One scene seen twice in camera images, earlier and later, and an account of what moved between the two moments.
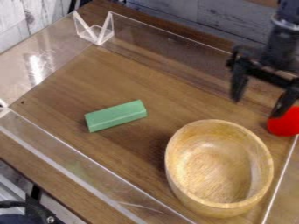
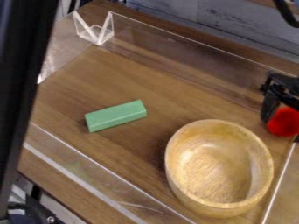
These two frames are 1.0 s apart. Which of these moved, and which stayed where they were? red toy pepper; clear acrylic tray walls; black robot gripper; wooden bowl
Moved: black robot gripper
Stayed: wooden bowl; red toy pepper; clear acrylic tray walls
